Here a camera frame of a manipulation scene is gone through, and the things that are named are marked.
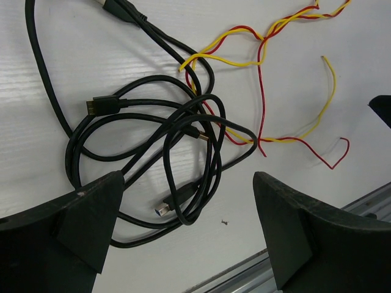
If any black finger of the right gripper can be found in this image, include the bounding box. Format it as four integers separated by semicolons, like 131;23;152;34
368;95;391;128

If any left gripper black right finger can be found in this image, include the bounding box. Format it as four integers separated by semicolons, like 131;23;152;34
253;172;390;292

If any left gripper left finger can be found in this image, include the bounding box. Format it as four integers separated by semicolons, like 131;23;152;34
1;171;124;292

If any orange yellow thin wire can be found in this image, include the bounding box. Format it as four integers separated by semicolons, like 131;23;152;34
185;0;352;170

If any aluminium extrusion rail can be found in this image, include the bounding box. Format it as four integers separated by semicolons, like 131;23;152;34
180;181;391;293

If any black usb cable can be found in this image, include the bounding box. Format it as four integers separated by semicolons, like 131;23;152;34
24;0;227;226
65;0;258;248

